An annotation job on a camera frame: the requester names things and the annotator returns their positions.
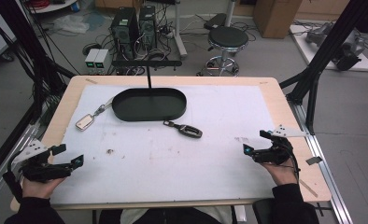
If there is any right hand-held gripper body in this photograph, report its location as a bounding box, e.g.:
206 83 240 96
252 124 310 166

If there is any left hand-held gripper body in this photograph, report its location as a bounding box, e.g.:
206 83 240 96
10 138 74 184

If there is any black car key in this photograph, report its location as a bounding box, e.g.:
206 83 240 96
163 119 204 139

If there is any black key rack with tray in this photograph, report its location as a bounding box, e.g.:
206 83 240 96
111 59 188 122

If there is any person's right hand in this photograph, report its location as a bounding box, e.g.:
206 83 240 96
261 159 300 188

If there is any person's left hand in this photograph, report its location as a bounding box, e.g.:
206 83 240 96
21 176 66 200

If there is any grey tape piece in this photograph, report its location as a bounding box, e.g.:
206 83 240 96
305 156 324 166

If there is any long tan tape strip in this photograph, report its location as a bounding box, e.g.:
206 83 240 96
298 178 319 199

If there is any black chair part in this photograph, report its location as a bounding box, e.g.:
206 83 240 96
251 198 275 224

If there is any black cross floor tape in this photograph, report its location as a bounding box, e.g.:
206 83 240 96
316 202 333 217

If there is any white foam mat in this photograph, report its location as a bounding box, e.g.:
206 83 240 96
50 83 281 206

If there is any white floor board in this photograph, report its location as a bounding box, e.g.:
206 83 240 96
289 23 368 73

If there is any white power supply unit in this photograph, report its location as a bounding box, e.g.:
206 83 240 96
93 49 111 75
84 48 101 75

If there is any person's torso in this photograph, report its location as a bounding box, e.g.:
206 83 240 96
97 206 236 224

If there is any black round stool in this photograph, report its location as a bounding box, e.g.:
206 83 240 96
196 25 250 77

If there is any small grey device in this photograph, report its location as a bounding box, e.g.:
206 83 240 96
304 21 334 45

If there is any large grey black device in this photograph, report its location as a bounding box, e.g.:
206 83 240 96
333 29 367 72

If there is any cardboard box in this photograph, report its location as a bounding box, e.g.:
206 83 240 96
252 0 303 40

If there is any black flat case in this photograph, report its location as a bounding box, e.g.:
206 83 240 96
203 12 228 31

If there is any white pole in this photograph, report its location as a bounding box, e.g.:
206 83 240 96
223 0 237 28

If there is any clear plastic bag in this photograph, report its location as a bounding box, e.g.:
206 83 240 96
52 13 92 35

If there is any white desk leg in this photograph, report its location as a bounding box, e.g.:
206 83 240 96
172 0 189 60

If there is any black computer tower green sticker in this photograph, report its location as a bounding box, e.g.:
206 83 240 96
110 7 140 60

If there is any round white table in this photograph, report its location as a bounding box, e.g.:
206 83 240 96
26 0 78 14

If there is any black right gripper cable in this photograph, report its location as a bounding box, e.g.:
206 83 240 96
281 139 302 183

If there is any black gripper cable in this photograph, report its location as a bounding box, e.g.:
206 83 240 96
281 139 302 183
2 152 24 203

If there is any aluminium rail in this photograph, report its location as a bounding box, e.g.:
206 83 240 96
0 122 45 209
286 99 354 224

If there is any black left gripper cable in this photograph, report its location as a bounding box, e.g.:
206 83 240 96
2 152 24 203

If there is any black coiled cable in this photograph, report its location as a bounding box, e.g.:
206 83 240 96
82 42 103 56

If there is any black metal frame stand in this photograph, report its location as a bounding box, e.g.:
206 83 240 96
278 0 368 136
0 0 78 185

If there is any red cable coil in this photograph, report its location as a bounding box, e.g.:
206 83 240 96
27 0 50 9

